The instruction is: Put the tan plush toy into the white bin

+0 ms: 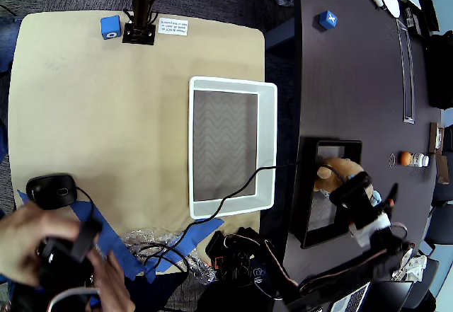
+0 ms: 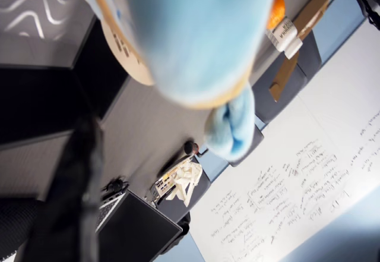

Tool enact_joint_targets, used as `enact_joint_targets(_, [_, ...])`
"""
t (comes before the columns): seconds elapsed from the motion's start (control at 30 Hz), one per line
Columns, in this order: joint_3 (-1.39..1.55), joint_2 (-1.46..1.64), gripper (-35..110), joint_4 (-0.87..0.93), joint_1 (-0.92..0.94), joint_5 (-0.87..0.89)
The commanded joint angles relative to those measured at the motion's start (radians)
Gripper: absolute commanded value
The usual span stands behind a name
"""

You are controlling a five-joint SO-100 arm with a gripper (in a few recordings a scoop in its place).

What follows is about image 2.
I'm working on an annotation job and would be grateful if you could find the tan and blue plush toy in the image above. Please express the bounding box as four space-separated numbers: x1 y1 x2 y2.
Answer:
71 0 286 160

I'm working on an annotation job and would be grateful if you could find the small brown bottle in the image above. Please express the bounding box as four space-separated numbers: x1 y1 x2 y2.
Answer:
182 138 200 156

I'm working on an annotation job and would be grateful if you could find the orange fruit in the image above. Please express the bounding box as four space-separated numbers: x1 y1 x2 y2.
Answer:
265 0 286 30

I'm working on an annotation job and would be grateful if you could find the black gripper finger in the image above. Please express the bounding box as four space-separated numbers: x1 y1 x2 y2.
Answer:
17 115 106 262

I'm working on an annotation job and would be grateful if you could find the whiteboard with handwriting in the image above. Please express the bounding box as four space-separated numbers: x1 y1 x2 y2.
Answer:
189 15 380 262

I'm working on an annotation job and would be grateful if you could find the grey wavy patterned mat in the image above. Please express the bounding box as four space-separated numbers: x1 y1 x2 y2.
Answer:
0 0 99 70

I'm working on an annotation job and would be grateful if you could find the white pill bottle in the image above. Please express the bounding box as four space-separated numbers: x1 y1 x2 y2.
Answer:
265 17 303 60

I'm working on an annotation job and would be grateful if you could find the black laptop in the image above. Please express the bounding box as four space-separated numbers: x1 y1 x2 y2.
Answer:
94 181 191 262

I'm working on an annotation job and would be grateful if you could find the printed snack packet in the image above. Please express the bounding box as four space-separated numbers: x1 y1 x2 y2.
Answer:
150 157 194 203

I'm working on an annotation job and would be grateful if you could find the crumpled white paper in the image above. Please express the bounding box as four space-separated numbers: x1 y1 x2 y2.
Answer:
164 160 204 208

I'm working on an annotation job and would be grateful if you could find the black bag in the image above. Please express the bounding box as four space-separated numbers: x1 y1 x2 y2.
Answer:
344 0 380 33

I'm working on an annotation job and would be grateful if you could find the brown cardboard strip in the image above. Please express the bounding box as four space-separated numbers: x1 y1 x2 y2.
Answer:
255 30 323 123

